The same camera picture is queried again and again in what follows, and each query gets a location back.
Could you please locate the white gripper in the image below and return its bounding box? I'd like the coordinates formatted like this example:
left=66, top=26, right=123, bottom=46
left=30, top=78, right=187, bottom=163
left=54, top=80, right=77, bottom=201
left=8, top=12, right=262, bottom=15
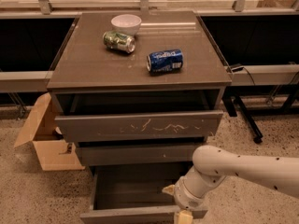
left=162, top=180, right=203, bottom=224

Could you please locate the grey bottom drawer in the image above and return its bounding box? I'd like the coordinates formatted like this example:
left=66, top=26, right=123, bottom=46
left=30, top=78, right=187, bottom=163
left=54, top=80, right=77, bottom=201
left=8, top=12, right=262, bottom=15
left=80, top=162, right=206, bottom=224

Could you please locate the grey drawer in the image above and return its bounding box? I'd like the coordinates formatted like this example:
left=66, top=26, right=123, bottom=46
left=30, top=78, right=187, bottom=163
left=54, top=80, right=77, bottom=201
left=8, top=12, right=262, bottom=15
left=55, top=91, right=223, bottom=143
left=80, top=162, right=206, bottom=224
left=76, top=137, right=206, bottom=166

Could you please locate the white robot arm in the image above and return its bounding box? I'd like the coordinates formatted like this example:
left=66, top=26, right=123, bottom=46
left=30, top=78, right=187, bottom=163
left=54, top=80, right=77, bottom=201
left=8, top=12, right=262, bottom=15
left=163, top=145, right=299, bottom=224

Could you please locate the grey middle drawer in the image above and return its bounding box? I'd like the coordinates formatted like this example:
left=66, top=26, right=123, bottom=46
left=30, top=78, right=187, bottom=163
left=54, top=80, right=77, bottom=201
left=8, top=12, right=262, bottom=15
left=76, top=137, right=206, bottom=166

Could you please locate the grey top drawer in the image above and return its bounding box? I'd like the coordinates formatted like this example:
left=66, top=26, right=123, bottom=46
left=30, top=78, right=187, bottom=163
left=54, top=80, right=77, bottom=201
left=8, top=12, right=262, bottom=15
left=55, top=91, right=223, bottom=143

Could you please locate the grey drawer cabinet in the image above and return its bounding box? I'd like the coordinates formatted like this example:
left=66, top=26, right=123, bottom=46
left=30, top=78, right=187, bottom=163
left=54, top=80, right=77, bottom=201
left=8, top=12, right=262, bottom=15
left=46, top=10, right=233, bottom=179

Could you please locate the black wheeled stand leg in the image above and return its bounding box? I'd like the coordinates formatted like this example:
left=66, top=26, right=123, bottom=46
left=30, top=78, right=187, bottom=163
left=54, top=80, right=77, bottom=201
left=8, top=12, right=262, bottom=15
left=222, top=93, right=263, bottom=144

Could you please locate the open cardboard box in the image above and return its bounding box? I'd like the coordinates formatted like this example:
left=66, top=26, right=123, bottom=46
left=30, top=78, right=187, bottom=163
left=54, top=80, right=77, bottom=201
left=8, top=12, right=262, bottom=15
left=14, top=93, right=85, bottom=171

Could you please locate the blue Pepsi can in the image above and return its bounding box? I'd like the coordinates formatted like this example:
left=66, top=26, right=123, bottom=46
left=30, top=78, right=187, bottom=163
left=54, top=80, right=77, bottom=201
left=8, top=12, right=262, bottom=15
left=147, top=49, right=183, bottom=73

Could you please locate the green soda can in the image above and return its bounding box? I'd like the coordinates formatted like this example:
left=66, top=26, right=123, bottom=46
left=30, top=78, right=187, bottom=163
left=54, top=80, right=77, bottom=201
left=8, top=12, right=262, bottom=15
left=103, top=31, right=135, bottom=53

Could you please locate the white bowl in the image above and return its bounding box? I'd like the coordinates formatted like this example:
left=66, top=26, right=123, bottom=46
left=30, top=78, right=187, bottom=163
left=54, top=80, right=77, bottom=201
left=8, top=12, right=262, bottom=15
left=111, top=14, right=142, bottom=36

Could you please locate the black cable with plug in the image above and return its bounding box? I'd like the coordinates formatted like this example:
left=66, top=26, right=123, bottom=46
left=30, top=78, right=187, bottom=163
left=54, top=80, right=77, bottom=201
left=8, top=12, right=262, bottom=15
left=225, top=63, right=257, bottom=86

